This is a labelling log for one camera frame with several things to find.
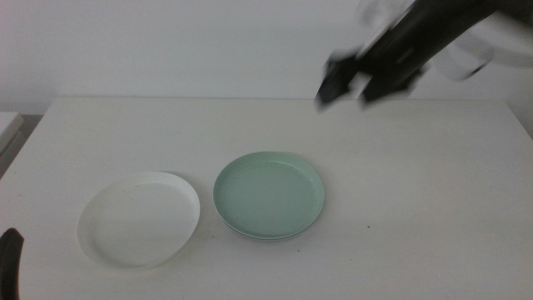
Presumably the white bowl with ringed inside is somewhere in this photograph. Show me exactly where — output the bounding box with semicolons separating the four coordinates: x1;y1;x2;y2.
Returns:
77;171;202;270

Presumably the pale green shallow bowl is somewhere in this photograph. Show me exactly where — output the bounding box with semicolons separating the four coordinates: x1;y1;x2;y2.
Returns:
212;151;326;240

